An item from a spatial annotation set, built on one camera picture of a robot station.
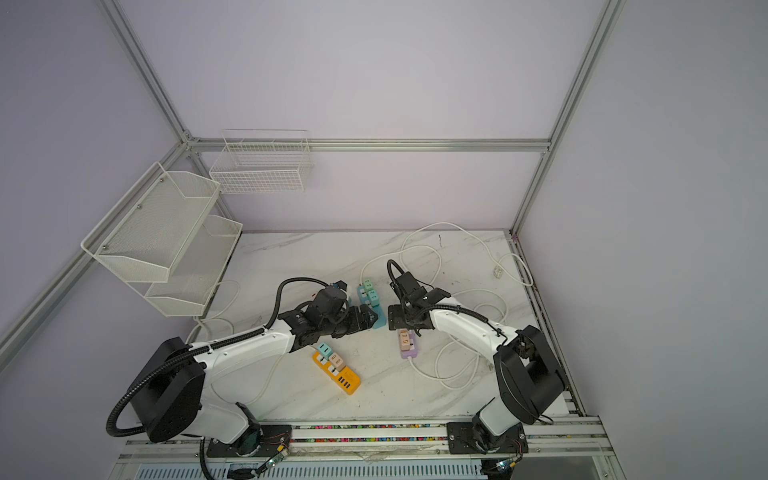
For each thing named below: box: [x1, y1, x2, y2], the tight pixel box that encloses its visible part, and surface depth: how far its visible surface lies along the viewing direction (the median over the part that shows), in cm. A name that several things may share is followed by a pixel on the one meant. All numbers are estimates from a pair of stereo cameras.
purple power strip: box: [400, 329, 419, 359], surface depth 88 cm
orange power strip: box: [312, 351, 362, 395], surface depth 84 cm
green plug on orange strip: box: [318, 342, 333, 360], surface depth 83 cm
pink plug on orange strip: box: [329, 352, 345, 371], surface depth 82 cm
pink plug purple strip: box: [399, 328, 411, 351], surface depth 86 cm
